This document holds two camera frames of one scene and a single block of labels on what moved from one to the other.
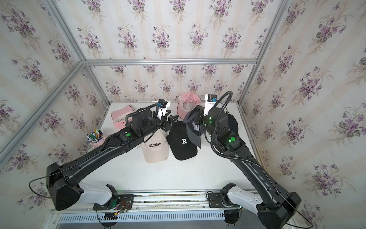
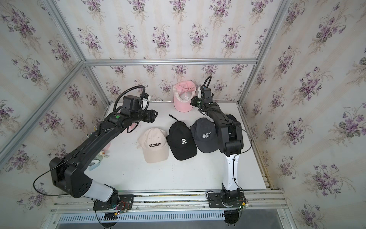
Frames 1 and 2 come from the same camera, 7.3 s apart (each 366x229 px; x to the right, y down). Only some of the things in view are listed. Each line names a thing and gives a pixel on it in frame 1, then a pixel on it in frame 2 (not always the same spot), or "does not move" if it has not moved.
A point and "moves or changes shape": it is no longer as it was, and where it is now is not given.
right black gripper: (199, 120) → (193, 100)
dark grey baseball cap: (195, 130) moves or changes shape
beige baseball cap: (156, 146) does not move
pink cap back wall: (187, 101) moves or changes shape
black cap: (182, 145) does not move
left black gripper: (167, 125) → (149, 116)
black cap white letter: (232, 123) does not move
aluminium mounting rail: (152, 201) does not move
